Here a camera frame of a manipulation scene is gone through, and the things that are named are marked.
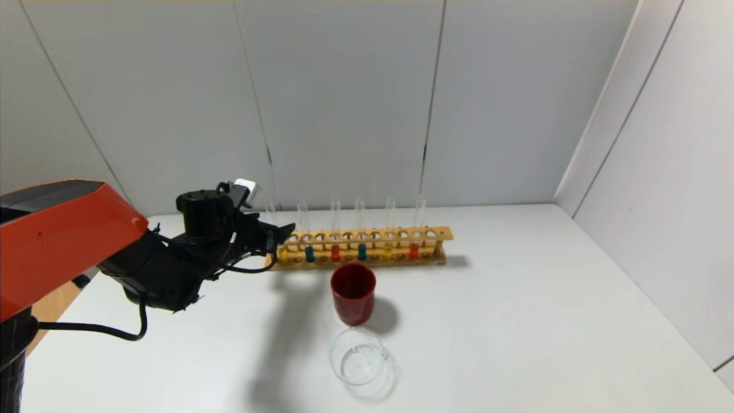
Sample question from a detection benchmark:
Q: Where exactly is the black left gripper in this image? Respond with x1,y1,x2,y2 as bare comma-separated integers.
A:
236,213,296,256

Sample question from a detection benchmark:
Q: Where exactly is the yellow pigment glass test tube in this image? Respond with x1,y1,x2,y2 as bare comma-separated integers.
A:
265,199,290,264
384,197,396,259

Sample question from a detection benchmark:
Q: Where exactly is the red pigment glass test tube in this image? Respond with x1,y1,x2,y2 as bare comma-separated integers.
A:
409,195,427,259
330,197,342,263

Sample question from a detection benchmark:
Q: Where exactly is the wooden test tube rack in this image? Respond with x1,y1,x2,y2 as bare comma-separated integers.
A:
267,227,454,271

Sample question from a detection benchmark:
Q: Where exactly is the dark red plastic cup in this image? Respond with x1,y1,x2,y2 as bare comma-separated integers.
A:
330,263,377,326

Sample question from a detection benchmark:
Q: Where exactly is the clear glass beaker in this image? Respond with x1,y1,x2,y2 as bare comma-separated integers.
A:
330,326,397,400

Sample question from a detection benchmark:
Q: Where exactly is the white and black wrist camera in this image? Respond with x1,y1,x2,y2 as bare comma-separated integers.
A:
217,179,261,208

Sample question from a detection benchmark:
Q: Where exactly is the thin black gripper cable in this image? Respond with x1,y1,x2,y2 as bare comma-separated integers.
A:
155,227,277,275

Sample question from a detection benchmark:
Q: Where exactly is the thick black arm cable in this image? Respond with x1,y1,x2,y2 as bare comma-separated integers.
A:
36,287,149,342

